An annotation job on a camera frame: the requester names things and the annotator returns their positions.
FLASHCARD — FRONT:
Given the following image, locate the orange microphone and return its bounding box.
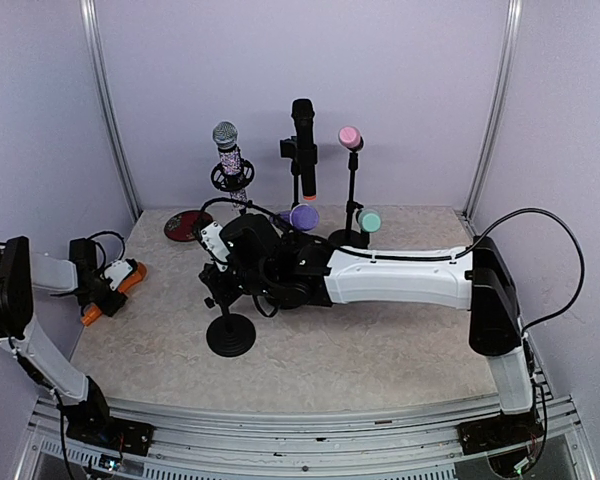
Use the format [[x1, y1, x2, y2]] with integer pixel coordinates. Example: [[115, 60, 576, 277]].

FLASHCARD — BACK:
[[81, 260, 147, 327]]

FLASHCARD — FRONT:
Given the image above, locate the black round-base stand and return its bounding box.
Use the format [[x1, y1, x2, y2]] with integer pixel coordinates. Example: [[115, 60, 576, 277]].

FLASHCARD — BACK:
[[206, 306, 256, 358]]

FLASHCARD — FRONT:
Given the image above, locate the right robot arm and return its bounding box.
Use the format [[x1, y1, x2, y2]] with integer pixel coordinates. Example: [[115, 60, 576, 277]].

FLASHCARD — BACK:
[[192, 201, 547, 444]]

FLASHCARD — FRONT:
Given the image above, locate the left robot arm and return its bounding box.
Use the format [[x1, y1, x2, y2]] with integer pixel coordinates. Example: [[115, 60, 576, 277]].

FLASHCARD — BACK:
[[0, 236, 126, 445]]

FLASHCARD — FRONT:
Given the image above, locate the black tripod mic stand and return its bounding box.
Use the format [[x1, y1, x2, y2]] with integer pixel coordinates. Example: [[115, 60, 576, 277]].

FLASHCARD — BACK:
[[210, 158, 255, 215]]

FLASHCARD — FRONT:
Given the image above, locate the purple microphone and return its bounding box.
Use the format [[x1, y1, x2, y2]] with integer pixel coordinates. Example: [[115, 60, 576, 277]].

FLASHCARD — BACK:
[[277, 204, 320, 232]]

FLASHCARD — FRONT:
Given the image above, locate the black stand under pink mic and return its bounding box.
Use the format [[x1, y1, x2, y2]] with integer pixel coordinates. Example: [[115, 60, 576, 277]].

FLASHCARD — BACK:
[[328, 151, 362, 249]]

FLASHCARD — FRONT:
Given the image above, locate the black stand under teal mic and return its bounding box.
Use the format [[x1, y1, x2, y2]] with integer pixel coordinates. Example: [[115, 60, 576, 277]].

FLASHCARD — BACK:
[[359, 231, 371, 249]]

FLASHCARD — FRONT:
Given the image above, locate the silver rhinestone microphone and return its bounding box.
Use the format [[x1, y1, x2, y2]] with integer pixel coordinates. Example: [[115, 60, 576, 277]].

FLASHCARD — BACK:
[[211, 120, 246, 203]]

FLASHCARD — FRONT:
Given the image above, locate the teal microphone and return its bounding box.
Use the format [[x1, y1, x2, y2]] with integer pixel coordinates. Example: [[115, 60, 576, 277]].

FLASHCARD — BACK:
[[356, 208, 382, 233]]

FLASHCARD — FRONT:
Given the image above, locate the black tall microphone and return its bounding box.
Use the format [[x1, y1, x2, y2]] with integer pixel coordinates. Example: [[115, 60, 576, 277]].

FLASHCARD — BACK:
[[291, 98, 317, 201]]

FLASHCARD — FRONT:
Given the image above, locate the pink microphone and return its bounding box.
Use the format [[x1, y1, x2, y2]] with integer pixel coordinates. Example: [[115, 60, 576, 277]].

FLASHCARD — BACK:
[[338, 126, 364, 152]]

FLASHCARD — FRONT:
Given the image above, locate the dark red floral plate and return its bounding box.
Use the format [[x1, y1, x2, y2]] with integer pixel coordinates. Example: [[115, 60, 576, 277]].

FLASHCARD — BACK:
[[163, 210, 213, 243]]

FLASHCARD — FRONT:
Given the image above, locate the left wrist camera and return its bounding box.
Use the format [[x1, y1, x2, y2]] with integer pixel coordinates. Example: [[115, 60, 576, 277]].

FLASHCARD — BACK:
[[102, 259, 137, 291]]

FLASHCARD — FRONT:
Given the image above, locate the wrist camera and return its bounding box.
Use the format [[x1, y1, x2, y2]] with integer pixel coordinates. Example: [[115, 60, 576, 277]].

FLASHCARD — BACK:
[[196, 221, 229, 272], [102, 259, 137, 291]]

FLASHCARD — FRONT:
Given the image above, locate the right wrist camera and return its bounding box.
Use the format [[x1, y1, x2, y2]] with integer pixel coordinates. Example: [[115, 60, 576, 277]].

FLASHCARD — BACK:
[[196, 221, 229, 272]]

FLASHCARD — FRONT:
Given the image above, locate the right metal frame post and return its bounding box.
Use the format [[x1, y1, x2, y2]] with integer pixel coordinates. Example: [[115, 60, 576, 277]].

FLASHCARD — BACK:
[[461, 0, 524, 223]]

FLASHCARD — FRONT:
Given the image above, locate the metal frame post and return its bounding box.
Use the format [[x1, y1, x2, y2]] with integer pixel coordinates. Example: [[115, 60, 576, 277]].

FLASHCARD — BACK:
[[79, 0, 142, 221], [461, 0, 524, 223]]

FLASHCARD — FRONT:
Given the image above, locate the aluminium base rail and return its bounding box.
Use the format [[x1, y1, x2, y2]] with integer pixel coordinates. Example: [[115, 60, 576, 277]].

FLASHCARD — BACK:
[[7, 394, 600, 479]]

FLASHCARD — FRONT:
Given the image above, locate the left metal frame post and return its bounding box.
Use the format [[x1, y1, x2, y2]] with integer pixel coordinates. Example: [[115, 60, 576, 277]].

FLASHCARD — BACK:
[[79, 0, 142, 221]]

